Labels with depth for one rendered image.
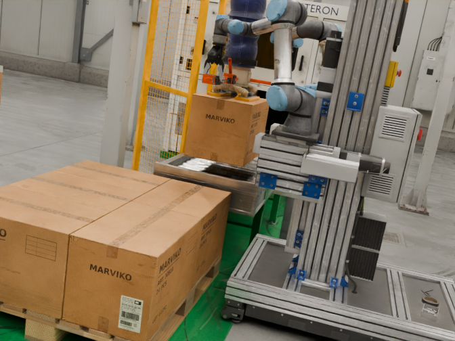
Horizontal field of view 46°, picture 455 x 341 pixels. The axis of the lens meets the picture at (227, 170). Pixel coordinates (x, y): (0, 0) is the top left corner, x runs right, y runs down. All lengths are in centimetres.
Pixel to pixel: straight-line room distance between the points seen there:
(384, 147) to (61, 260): 164
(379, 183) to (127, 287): 137
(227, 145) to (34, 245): 144
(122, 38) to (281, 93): 202
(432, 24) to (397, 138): 940
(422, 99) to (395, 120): 904
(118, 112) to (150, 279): 231
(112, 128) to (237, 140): 135
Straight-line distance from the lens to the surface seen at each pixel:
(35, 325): 259
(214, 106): 335
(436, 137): 604
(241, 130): 332
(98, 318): 240
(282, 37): 261
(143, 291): 226
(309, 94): 265
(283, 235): 393
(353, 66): 283
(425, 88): 1181
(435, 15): 1213
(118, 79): 429
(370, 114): 284
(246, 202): 332
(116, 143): 435
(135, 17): 419
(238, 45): 352
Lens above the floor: 140
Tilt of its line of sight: 13 degrees down
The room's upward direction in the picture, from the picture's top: 9 degrees clockwise
